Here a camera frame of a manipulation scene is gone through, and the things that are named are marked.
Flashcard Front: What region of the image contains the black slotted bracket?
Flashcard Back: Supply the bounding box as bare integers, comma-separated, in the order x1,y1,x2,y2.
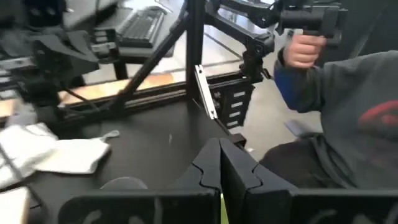
213,80,255,130

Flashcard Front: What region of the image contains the clear plastic cup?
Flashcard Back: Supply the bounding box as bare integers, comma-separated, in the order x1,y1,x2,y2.
99,176,149,191

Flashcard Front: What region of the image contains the black computer keyboard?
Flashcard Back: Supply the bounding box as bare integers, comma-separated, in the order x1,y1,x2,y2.
117,6,166,49

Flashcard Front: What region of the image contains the white cloth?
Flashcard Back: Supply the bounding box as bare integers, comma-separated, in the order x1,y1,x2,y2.
0,123,121,189

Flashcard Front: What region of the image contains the person's hand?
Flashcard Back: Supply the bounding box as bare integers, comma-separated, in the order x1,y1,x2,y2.
282,33,327,70

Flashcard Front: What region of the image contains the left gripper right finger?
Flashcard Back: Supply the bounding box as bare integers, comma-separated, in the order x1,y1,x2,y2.
220,138,398,224

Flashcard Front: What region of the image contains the black leader arm with handle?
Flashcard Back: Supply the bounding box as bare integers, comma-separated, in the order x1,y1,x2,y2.
205,0,349,85

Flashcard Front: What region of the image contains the silver metal bracket strip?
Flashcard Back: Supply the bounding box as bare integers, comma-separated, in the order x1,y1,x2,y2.
193,64,219,121

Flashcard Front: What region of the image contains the black aluminium table frame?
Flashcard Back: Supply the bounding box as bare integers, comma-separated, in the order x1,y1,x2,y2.
57,0,254,125

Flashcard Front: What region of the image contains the person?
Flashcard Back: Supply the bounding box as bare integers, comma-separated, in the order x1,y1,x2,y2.
259,49,398,190

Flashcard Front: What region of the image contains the black diagonal frame strut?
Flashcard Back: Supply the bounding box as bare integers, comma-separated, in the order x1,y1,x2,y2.
108,15,191,113

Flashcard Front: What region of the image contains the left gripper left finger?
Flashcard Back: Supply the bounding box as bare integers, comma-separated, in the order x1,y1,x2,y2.
58,138,222,224

